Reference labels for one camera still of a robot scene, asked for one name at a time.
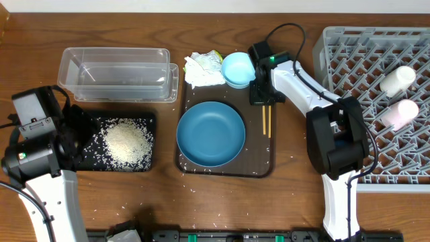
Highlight white rice pile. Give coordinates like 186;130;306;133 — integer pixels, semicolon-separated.
82;117;155;171

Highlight dark blue plate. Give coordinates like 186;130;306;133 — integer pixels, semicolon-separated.
176;102;246;167

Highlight cream white cup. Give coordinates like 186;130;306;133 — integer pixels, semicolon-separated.
380;66;417;97

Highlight pink cup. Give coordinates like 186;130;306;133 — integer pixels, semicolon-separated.
381;99;419;131

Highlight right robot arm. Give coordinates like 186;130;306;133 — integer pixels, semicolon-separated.
248;41;369;241

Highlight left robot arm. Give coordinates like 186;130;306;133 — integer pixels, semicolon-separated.
1;85;99;241

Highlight black waste tray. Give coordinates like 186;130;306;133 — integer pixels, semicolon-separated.
75;110;157;173

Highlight grey dishwasher rack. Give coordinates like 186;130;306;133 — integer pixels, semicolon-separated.
312;26;429;194

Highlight light blue bowl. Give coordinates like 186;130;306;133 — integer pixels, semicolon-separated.
221;52;255;89

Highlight clear plastic bin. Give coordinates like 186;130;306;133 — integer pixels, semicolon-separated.
57;47;179;103

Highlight crumpled white paper napkin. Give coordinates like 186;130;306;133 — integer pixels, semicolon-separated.
184;50;226;89

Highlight dark brown serving tray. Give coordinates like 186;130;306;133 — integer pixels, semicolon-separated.
175;82;275;178

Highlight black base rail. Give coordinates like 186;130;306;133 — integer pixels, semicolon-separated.
87;230;404;242

